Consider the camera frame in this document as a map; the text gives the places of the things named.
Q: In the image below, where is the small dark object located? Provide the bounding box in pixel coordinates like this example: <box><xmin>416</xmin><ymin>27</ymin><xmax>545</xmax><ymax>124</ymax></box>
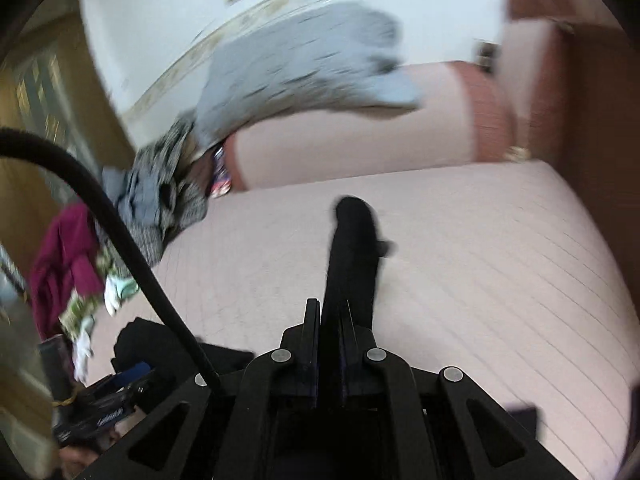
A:
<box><xmin>475</xmin><ymin>40</ymin><xmax>501</xmax><ymax>73</ymax></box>

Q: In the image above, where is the dark brown cloth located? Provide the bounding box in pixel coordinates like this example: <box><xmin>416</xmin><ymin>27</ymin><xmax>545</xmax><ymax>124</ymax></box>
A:
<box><xmin>187</xmin><ymin>150</ymin><xmax>221</xmax><ymax>196</ymax></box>

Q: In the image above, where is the pink quilted sofa bed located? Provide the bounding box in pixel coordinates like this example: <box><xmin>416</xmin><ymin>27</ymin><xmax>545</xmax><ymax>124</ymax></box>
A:
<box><xmin>80</xmin><ymin>160</ymin><xmax>640</xmax><ymax>480</ymax></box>

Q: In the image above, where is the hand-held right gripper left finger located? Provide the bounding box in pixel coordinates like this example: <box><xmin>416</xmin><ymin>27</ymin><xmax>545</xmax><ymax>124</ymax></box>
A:
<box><xmin>80</xmin><ymin>298</ymin><xmax>321</xmax><ymax>480</ymax></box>

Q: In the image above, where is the grey denim garment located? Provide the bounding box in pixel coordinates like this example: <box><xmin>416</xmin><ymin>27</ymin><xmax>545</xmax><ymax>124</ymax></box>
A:
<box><xmin>100</xmin><ymin>165</ymin><xmax>173</xmax><ymax>231</ymax></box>

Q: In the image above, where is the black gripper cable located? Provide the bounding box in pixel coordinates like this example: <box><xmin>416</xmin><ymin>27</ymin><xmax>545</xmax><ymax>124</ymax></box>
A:
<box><xmin>0</xmin><ymin>127</ymin><xmax>223</xmax><ymax>391</ymax></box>

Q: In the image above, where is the green printed cloth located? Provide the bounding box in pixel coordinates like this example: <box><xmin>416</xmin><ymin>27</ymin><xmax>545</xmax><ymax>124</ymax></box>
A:
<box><xmin>57</xmin><ymin>245</ymin><xmax>141</xmax><ymax>341</ymax></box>

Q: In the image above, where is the grey quilted pillow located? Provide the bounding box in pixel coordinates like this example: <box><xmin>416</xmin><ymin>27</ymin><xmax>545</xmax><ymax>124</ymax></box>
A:
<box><xmin>192</xmin><ymin>2</ymin><xmax>423</xmax><ymax>146</ymax></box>

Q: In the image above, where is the brown wooden sofa frame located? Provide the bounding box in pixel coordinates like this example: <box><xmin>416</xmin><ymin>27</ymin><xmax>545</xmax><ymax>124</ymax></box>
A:
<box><xmin>525</xmin><ymin>20</ymin><xmax>640</xmax><ymax>241</ymax></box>

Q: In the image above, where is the pink bolster cushion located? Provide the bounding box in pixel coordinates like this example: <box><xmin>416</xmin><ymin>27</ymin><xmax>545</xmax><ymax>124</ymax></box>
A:
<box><xmin>222</xmin><ymin>60</ymin><xmax>518</xmax><ymax>193</ymax></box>

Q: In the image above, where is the maroon fleece garment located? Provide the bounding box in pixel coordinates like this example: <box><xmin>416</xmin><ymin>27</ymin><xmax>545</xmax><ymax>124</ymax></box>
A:
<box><xmin>27</xmin><ymin>202</ymin><xmax>106</xmax><ymax>341</ymax></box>

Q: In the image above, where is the red and blue packet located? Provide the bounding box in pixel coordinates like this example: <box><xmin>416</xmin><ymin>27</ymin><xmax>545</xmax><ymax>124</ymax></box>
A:
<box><xmin>210</xmin><ymin>145</ymin><xmax>233</xmax><ymax>198</ymax></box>

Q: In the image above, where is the wooden glazed door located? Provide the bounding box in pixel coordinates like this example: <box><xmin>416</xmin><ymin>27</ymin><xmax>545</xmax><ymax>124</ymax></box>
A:
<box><xmin>0</xmin><ymin>10</ymin><xmax>136</xmax><ymax>271</ymax></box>

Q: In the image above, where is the houndstooth coat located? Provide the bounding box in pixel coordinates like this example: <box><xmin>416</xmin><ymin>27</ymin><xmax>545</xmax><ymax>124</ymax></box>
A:
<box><xmin>132</xmin><ymin>117</ymin><xmax>211</xmax><ymax>266</ymax></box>

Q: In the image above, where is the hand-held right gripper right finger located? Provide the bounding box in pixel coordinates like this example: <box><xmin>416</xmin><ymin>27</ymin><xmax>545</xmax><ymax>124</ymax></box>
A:
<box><xmin>339</xmin><ymin>305</ymin><xmax>576</xmax><ymax>480</ymax></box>

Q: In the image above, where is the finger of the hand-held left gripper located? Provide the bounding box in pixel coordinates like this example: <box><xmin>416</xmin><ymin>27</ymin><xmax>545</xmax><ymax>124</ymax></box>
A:
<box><xmin>112</xmin><ymin>361</ymin><xmax>153</xmax><ymax>391</ymax></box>

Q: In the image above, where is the pink and brown armrest cushion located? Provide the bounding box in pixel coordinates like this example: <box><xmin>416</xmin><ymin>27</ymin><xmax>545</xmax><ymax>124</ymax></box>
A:
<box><xmin>492</xmin><ymin>0</ymin><xmax>616</xmax><ymax>161</ymax></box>

